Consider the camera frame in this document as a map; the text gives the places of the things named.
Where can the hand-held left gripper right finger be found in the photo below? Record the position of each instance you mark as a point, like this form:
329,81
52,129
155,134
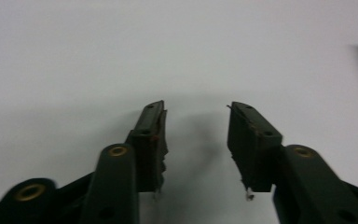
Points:
251,155

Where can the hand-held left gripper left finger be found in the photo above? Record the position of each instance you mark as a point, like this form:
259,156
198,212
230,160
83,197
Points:
149,149

